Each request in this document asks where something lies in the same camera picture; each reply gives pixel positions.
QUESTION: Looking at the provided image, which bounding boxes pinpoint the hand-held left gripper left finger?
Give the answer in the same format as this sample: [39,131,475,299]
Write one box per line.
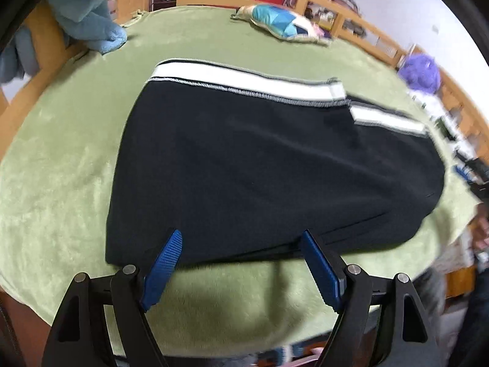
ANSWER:
[41,229,183,367]

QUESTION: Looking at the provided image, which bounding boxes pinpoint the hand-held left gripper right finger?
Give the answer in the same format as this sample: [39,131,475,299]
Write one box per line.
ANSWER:
[300,229,444,367]

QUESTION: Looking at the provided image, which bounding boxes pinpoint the black pants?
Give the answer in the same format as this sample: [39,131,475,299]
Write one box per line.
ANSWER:
[105,59,446,267]

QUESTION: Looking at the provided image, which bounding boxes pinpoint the person's right hand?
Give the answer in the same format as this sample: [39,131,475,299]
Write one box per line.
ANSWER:
[472,203,489,261]

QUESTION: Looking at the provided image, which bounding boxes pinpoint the white paw-print pillow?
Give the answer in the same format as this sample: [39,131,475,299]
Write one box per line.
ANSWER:
[406,87,461,144]

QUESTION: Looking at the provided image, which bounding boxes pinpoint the purple plush toy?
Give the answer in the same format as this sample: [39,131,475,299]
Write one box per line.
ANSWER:
[397,54,443,95]

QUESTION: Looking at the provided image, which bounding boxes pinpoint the green fleece blanket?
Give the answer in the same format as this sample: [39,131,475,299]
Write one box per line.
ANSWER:
[0,6,485,349]

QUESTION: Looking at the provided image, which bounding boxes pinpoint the person's dark clothing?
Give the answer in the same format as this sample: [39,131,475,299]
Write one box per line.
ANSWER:
[456,265,489,367]

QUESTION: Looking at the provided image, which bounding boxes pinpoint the pile of cardboard and papers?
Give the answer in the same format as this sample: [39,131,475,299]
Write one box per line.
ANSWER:
[321,0,373,39]

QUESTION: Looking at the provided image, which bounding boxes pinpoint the colourful triangle-print pillow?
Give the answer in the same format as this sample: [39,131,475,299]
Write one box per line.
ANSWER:
[230,3,334,47]

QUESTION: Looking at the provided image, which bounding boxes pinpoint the grey-blue hanging cloth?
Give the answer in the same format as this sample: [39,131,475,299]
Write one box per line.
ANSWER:
[0,27,41,85]

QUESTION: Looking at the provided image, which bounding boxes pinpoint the light blue plush blanket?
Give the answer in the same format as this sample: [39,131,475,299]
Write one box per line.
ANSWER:
[45,0,153,55]

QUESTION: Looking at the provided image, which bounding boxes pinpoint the wooden bed frame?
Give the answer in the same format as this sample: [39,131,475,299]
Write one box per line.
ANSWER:
[0,0,489,299]

